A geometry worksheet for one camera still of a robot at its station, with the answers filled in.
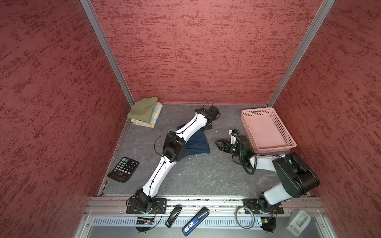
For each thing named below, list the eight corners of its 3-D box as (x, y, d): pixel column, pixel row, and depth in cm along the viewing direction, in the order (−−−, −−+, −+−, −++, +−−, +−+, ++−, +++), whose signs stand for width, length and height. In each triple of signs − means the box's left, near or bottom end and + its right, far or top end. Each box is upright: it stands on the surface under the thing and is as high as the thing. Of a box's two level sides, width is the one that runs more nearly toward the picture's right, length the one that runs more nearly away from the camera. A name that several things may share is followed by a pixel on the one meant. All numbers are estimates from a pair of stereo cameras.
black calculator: (108, 177, 85) (106, 175, 83) (125, 156, 94) (124, 154, 92) (124, 185, 83) (122, 184, 80) (140, 163, 91) (138, 161, 89)
